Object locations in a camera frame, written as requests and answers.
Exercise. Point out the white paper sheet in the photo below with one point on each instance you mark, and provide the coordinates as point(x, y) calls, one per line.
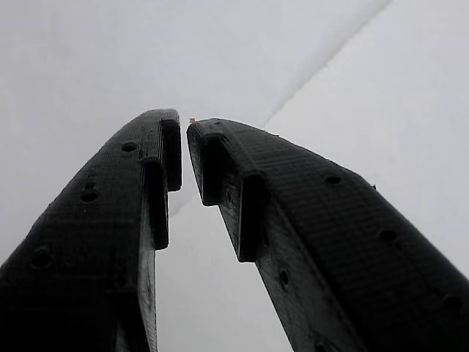
point(73, 55)

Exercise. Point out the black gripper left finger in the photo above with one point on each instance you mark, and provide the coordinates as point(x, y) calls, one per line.
point(91, 238)

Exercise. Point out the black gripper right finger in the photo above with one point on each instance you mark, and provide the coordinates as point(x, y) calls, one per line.
point(329, 238)

